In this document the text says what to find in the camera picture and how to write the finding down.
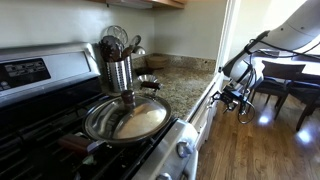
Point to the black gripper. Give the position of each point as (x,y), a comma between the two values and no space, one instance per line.
(230,101)

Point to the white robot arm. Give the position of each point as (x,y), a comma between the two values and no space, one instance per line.
(293,30)

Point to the silver range knob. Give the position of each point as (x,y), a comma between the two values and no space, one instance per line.
(184,148)
(165,177)

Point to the dark wooden chair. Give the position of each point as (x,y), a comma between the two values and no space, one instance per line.
(280,71)
(306,93)

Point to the woven round trivet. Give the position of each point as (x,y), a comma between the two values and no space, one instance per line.
(156,62)

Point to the dark dining table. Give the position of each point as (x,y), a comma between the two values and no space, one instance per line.
(300,60)

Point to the steel lid with dark knob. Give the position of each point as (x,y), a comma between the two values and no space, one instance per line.
(133,120)

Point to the metal ladle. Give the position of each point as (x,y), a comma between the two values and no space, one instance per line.
(139,50)

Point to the metal serving spoon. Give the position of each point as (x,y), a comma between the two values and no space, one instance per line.
(135,40)

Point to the perforated steel utensil holder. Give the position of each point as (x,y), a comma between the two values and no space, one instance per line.
(118,75)

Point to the dark wooden spoon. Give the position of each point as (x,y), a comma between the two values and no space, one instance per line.
(110,48)

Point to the black frying pan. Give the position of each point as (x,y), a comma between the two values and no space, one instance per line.
(80,143)

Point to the stainless steel gas range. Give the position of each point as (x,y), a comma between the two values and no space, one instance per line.
(50,66)

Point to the white door frame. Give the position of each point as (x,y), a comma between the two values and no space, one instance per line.
(228,33)

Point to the wooden wall cabinet with doors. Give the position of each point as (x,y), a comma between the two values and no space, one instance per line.
(160,2)

